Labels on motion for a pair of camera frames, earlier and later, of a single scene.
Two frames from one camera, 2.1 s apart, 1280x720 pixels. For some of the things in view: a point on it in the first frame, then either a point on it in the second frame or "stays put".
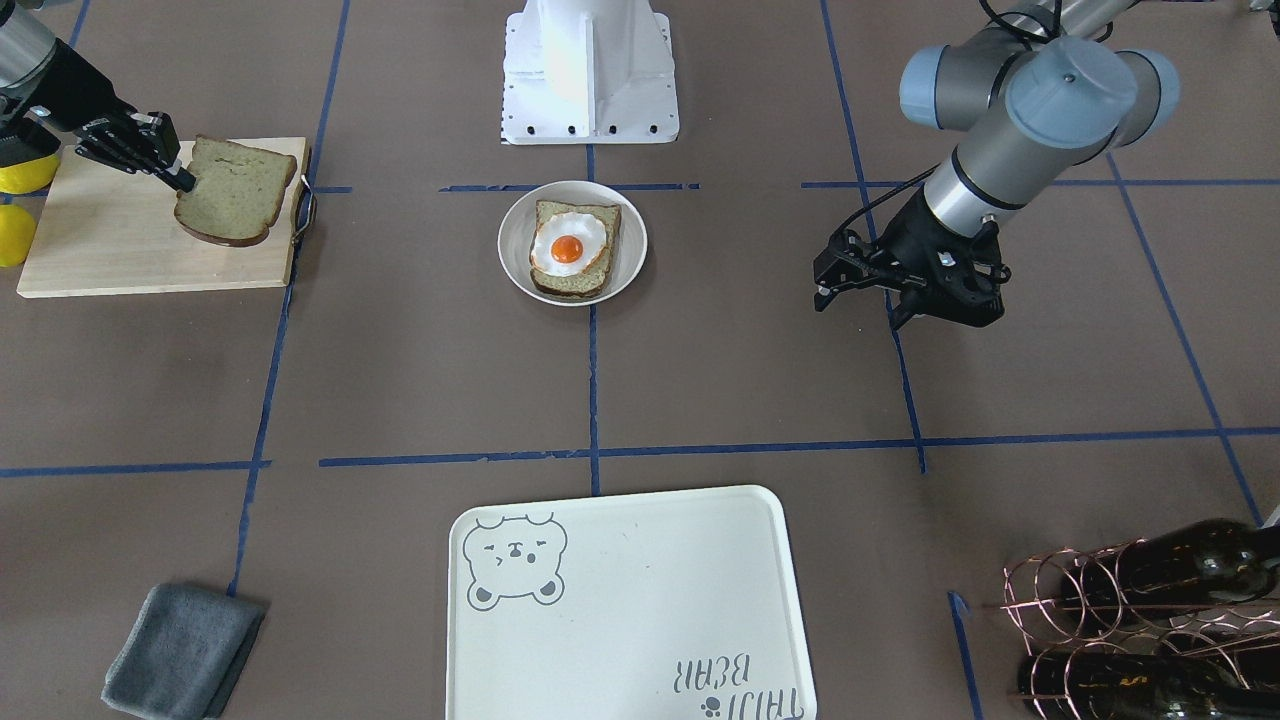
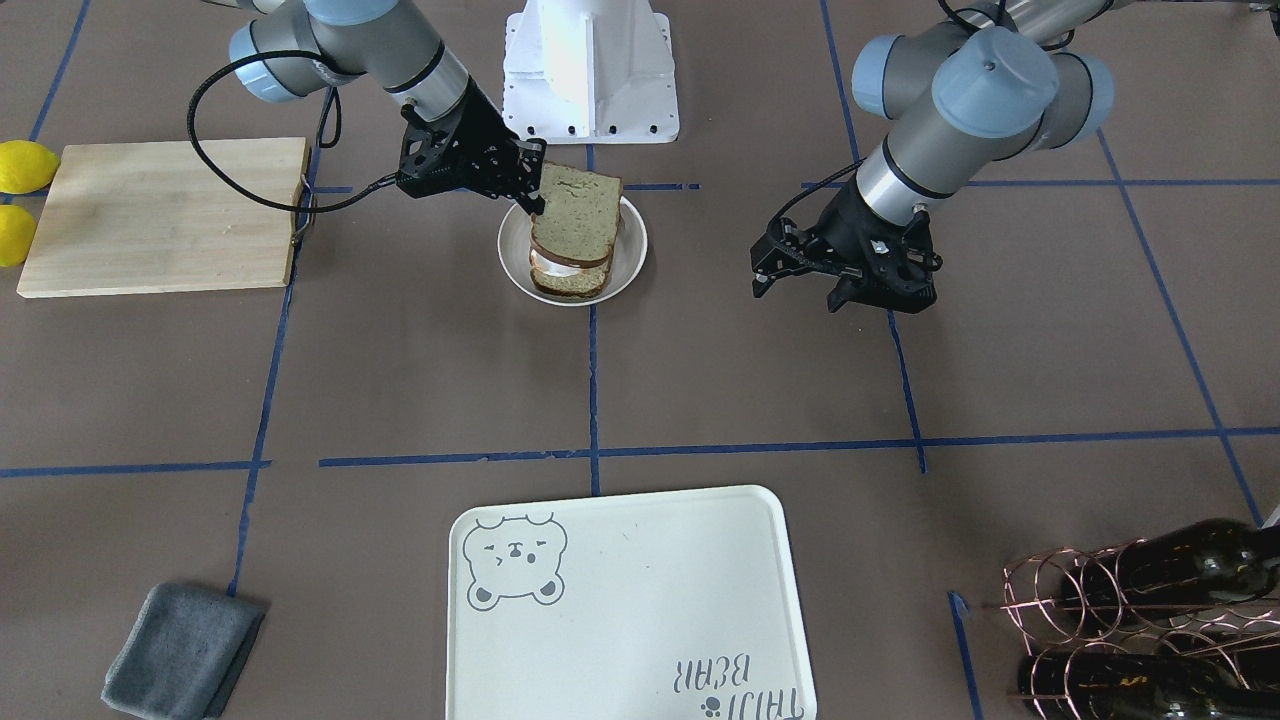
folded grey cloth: (180, 655) stays put
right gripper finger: (181, 180) to (526, 191)
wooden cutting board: (103, 230) stays put
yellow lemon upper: (28, 176) stays put
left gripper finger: (849, 261) to (775, 254)
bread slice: (237, 192) to (580, 219)
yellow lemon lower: (17, 234) stays put
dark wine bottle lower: (1135, 687) stays put
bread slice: (592, 281) stays put
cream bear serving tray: (672, 605) stays put
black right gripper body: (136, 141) to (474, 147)
